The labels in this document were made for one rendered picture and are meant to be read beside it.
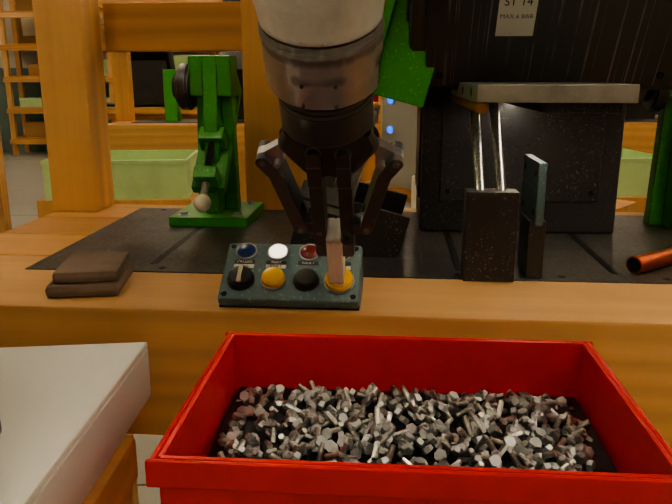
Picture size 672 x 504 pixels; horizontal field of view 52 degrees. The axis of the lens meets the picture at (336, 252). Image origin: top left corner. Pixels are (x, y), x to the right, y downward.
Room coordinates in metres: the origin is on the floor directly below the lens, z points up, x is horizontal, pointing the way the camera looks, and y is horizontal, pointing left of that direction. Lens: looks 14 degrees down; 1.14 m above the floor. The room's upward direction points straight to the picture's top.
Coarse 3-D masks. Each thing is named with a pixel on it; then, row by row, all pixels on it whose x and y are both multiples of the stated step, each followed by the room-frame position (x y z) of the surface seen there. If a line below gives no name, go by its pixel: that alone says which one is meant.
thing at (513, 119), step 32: (448, 96) 1.06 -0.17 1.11; (448, 128) 1.06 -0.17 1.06; (512, 128) 1.05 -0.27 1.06; (544, 128) 1.05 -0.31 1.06; (576, 128) 1.04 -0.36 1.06; (608, 128) 1.04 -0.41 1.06; (416, 160) 1.19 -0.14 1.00; (448, 160) 1.06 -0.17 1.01; (512, 160) 1.05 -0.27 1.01; (544, 160) 1.05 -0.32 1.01; (576, 160) 1.04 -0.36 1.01; (608, 160) 1.04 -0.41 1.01; (416, 192) 1.23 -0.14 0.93; (448, 192) 1.06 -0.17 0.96; (576, 192) 1.04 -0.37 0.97; (608, 192) 1.04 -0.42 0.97; (448, 224) 1.06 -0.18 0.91; (576, 224) 1.04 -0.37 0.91; (608, 224) 1.04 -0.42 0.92
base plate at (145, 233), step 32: (128, 224) 1.11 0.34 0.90; (160, 224) 1.11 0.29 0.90; (256, 224) 1.11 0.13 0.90; (288, 224) 1.11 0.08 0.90; (416, 224) 1.11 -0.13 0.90; (640, 224) 1.11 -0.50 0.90; (64, 256) 0.90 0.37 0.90; (160, 256) 0.90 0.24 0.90; (192, 256) 0.90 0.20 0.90; (224, 256) 0.90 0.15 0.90; (416, 256) 0.90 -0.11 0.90; (448, 256) 0.90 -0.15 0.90; (544, 256) 0.90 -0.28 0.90; (576, 256) 0.90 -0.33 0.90; (608, 256) 0.90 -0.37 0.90
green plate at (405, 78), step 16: (400, 0) 0.91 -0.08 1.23; (384, 16) 0.90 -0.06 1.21; (400, 16) 0.91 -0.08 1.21; (384, 32) 0.90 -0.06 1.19; (400, 32) 0.91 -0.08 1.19; (384, 48) 0.91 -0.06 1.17; (400, 48) 0.91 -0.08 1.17; (384, 64) 0.91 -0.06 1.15; (400, 64) 0.91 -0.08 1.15; (416, 64) 0.91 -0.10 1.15; (384, 80) 0.91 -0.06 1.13; (400, 80) 0.91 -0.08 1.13; (416, 80) 0.91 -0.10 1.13; (384, 96) 0.91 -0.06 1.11; (400, 96) 0.91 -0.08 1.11; (416, 96) 0.91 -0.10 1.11
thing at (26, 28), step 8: (16, 0) 10.80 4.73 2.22; (24, 0) 10.80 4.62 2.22; (16, 8) 10.80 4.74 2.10; (24, 8) 10.80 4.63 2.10; (32, 8) 10.81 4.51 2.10; (24, 24) 10.80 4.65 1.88; (32, 24) 10.81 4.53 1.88; (24, 32) 10.80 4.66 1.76; (32, 32) 10.80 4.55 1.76; (24, 40) 10.80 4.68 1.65; (32, 40) 10.81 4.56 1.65
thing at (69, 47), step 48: (48, 0) 1.32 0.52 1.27; (96, 0) 1.40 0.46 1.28; (240, 0) 1.30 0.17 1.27; (48, 48) 1.32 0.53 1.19; (96, 48) 1.38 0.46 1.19; (48, 96) 1.32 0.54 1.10; (96, 96) 1.36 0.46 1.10; (48, 144) 1.32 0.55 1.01; (96, 144) 1.34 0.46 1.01; (96, 192) 1.32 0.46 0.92
